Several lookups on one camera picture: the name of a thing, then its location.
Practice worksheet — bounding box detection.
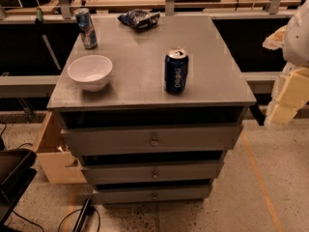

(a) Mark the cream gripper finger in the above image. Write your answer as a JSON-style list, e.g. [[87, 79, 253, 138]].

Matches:
[[263, 26, 286, 50], [266, 68, 309, 126]]

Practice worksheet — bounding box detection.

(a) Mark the blue pepsi can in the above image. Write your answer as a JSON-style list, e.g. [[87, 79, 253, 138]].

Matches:
[[164, 48, 189, 94]]

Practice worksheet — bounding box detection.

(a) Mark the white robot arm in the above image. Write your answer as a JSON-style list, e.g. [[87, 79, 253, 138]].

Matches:
[[263, 0, 309, 126]]

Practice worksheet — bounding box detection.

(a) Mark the redbull can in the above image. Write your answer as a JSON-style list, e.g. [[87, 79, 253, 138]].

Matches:
[[74, 8, 98, 49]]

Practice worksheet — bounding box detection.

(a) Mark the blue chip bag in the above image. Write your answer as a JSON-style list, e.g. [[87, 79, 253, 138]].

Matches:
[[118, 9, 160, 30]]

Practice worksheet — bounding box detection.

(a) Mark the grey drawer cabinet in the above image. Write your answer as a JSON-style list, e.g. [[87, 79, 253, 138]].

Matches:
[[48, 15, 256, 191]]

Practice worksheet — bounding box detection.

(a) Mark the top grey drawer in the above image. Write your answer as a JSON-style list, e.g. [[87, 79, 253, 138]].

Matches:
[[61, 125, 242, 157]]

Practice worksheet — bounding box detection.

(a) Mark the grey drawer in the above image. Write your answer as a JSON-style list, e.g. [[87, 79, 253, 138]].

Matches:
[[93, 185, 212, 205], [61, 125, 242, 157], [80, 160, 224, 185]]

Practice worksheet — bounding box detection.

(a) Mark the white bowl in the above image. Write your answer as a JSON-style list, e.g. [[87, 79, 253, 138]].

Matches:
[[68, 55, 113, 92]]

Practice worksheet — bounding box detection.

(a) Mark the middle grey drawer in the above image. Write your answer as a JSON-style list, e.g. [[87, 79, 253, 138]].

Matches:
[[80, 160, 224, 185]]

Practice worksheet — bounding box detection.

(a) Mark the bottom grey drawer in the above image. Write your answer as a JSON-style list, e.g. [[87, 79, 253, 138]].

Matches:
[[93, 185, 212, 205]]

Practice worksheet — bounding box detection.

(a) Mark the cardboard box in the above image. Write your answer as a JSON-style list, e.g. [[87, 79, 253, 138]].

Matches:
[[33, 111, 86, 184]]

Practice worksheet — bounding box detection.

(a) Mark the black bin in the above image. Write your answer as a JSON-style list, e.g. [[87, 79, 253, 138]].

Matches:
[[0, 149, 37, 226]]

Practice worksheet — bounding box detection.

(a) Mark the black floor cable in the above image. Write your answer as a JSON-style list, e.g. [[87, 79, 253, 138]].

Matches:
[[57, 206, 101, 232]]

